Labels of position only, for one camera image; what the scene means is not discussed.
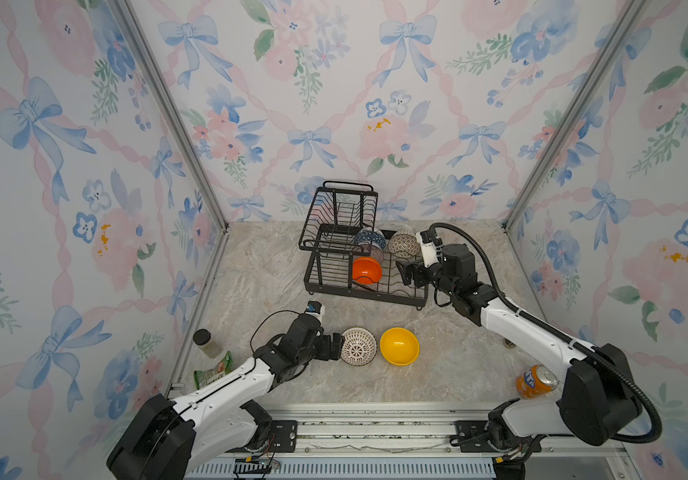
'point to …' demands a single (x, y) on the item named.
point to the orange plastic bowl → (366, 270)
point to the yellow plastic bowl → (400, 346)
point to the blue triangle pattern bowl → (370, 235)
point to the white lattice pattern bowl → (358, 346)
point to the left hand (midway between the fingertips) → (332, 335)
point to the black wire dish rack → (345, 253)
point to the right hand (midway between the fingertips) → (412, 254)
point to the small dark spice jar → (211, 348)
